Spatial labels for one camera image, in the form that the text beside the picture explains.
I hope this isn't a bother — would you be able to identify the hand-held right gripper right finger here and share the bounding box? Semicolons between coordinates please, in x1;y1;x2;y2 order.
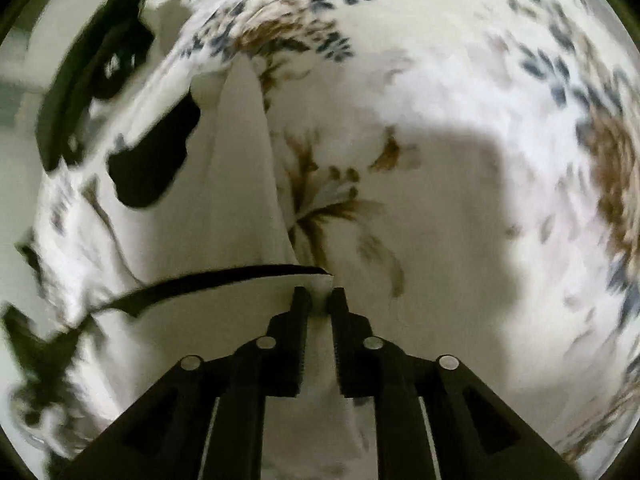
327;287;582;480

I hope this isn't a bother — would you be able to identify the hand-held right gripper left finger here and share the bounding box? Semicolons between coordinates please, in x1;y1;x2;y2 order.
60;286;313;480

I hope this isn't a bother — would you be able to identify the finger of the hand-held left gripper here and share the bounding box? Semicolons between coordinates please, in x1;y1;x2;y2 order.
106;91;202;209

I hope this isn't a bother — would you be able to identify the white garment with black trim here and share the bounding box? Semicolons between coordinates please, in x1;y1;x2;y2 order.
5;55;373;480

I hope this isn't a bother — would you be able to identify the floral bed sheet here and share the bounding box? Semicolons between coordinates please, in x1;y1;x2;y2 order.
10;0;640;476

